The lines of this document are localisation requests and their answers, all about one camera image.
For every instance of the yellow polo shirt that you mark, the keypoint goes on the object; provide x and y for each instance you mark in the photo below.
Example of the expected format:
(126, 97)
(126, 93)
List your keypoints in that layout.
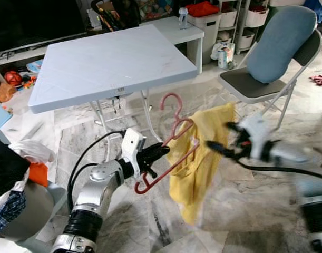
(197, 163)

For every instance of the pink clothes hanger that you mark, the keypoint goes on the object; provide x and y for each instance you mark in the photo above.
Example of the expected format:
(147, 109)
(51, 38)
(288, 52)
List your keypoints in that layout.
(179, 108)

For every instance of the black garment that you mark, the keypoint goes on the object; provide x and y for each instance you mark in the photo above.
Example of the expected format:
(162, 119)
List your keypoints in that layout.
(8, 168)

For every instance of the grey folding chair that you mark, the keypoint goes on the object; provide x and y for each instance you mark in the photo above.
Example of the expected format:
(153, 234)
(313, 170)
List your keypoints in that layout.
(245, 84)

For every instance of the printed package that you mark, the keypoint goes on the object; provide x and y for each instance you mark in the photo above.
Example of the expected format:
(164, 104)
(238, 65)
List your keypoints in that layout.
(223, 55)

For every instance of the blue cushion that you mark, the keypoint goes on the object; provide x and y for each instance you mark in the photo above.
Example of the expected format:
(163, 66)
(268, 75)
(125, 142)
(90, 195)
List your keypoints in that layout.
(282, 42)

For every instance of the pink cloth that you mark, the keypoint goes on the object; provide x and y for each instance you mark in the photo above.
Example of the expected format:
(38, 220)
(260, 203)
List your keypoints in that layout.
(320, 80)

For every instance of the white folding table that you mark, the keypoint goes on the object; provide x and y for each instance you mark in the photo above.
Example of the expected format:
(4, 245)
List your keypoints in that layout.
(108, 63)

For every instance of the orange cloth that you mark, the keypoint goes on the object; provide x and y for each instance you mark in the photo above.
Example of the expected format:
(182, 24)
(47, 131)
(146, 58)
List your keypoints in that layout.
(38, 174)

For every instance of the white cloth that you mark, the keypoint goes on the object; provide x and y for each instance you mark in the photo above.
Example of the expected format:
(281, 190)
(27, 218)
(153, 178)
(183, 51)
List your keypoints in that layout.
(37, 151)

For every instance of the white basket shelf unit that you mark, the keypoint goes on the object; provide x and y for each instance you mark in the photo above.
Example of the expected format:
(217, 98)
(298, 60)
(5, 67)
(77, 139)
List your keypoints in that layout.
(245, 21)

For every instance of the light blue kid chair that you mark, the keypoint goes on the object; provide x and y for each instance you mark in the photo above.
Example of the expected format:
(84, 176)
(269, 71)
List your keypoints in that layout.
(42, 208)

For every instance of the white side table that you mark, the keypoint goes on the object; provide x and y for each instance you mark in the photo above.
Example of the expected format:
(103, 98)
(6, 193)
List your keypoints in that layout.
(174, 29)

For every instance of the clear plastic bottle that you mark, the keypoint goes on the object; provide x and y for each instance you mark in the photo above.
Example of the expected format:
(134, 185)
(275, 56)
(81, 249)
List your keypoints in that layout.
(183, 18)

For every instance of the red cloth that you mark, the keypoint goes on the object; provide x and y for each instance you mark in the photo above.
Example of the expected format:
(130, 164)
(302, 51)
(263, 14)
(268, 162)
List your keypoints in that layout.
(203, 9)

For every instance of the black swivel chair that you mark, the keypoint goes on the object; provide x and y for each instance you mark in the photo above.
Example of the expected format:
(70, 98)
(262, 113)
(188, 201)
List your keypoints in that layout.
(118, 16)

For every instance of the checked cloth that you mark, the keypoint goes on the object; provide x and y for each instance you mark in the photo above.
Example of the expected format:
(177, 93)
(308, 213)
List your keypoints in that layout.
(8, 211)

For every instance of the light blue plastic box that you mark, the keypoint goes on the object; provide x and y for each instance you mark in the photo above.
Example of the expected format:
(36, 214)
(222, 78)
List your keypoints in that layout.
(0, 116)

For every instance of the brown bag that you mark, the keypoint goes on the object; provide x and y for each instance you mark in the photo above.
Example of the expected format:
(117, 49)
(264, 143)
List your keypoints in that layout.
(5, 92)

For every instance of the red ball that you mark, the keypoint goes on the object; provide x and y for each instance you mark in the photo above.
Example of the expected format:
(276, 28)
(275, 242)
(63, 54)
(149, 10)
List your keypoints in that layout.
(13, 78)

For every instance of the white television stand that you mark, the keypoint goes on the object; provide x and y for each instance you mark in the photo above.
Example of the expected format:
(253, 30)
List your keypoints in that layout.
(18, 54)

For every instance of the black television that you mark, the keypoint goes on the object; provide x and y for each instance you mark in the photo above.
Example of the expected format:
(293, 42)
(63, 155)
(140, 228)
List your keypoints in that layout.
(34, 21)

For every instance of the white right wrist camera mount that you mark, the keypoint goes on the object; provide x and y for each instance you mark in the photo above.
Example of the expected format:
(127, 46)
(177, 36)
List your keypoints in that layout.
(255, 132)

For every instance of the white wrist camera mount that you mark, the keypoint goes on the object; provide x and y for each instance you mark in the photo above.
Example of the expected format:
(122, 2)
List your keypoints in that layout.
(255, 132)
(132, 143)

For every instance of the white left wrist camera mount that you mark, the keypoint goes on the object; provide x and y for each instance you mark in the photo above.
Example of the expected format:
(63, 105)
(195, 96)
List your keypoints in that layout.
(132, 143)

